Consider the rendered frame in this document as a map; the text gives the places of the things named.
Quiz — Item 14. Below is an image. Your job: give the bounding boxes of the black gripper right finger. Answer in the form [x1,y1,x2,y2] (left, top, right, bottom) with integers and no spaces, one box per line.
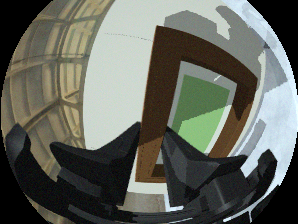
[161,125,247,208]

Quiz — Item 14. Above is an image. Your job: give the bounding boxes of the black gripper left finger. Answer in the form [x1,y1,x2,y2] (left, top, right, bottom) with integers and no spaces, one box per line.
[49,121,141,206]

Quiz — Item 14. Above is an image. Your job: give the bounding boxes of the dark brown picture frame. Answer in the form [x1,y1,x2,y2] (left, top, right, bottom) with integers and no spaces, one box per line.
[134,26,258,184]

